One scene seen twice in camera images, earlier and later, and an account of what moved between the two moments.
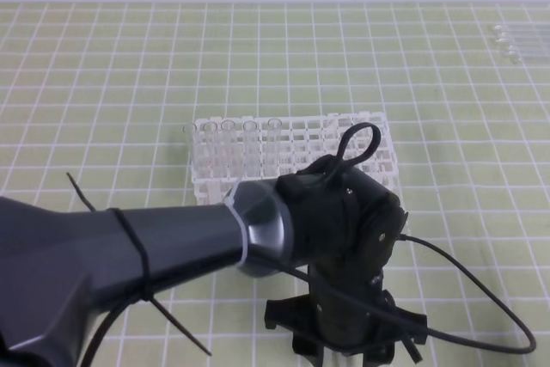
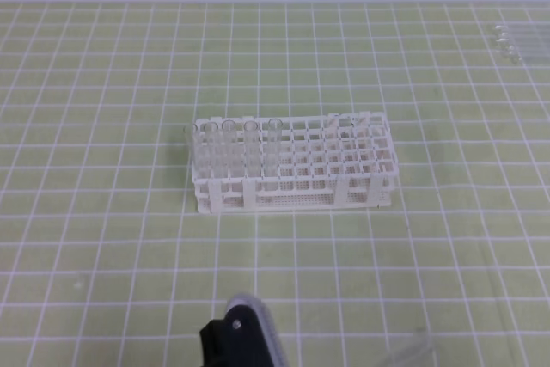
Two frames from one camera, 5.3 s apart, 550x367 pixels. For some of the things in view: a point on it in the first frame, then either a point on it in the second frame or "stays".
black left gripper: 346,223 to 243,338
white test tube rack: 226,153 stays
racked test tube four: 252,164 stays
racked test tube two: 210,150 stays
